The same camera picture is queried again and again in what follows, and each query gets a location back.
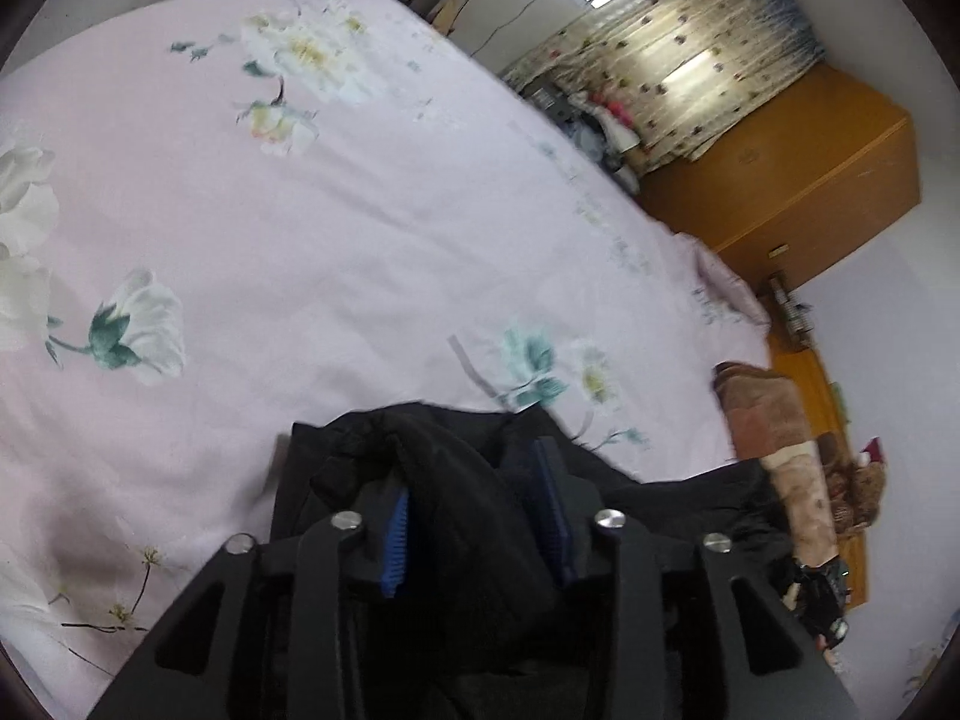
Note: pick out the heart print curtain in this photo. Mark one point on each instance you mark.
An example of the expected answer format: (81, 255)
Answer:
(675, 67)

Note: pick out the bed with pink floral sheet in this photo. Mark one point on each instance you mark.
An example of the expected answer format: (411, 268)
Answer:
(300, 240)

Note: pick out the brown plush toy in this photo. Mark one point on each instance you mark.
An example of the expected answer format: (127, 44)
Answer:
(859, 487)

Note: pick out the white cabinet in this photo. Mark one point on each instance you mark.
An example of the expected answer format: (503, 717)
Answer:
(510, 7)

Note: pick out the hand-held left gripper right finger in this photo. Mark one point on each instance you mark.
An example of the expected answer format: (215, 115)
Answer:
(551, 510)

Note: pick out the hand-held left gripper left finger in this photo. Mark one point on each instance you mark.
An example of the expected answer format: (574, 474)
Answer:
(394, 540)

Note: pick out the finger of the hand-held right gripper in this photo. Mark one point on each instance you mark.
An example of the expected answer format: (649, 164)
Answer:
(821, 596)

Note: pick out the black hooded puffer jacket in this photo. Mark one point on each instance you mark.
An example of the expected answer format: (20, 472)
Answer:
(465, 480)

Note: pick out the pile of clothes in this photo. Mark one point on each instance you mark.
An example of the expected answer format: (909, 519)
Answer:
(600, 127)

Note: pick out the orange wooden wardrobe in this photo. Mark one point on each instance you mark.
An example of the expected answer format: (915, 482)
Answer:
(810, 180)

